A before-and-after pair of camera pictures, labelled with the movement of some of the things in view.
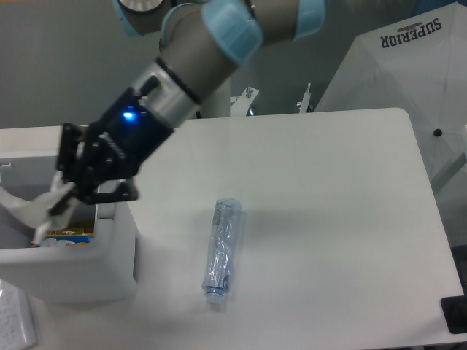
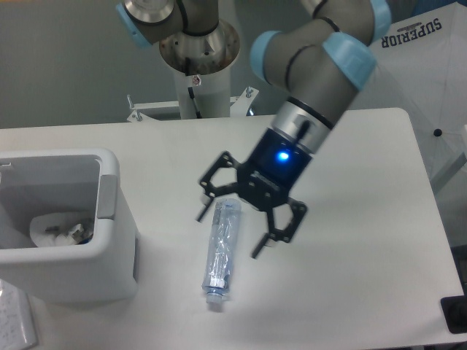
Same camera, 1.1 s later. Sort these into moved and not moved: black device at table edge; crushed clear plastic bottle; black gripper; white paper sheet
Moved: black gripper
Not moved: white paper sheet; black device at table edge; crushed clear plastic bottle
